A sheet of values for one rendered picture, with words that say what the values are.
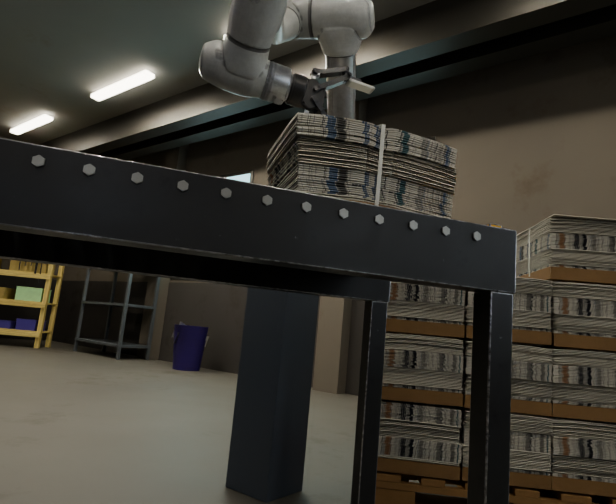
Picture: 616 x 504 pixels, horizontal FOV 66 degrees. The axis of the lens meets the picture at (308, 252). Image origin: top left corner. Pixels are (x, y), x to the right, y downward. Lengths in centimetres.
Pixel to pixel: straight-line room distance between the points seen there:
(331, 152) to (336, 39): 68
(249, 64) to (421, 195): 48
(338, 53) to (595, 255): 113
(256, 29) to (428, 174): 48
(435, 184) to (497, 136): 371
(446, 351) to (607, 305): 57
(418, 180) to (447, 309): 74
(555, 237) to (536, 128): 291
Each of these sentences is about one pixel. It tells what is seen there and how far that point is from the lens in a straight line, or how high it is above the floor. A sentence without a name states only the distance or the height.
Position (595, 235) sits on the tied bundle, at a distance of 196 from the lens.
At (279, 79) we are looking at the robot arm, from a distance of 116.
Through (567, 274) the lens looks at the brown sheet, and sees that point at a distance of 189.
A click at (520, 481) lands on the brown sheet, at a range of 184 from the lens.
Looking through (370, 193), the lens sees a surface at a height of 88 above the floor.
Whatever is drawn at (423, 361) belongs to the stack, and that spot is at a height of 51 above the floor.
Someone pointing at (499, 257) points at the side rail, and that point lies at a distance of 94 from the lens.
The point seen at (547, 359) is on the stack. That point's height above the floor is 56.
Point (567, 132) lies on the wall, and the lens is 467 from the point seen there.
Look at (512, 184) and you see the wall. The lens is 460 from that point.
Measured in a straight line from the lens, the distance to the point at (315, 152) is 100.
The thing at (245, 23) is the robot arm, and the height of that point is 120.
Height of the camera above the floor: 58
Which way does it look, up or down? 10 degrees up
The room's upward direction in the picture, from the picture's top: 5 degrees clockwise
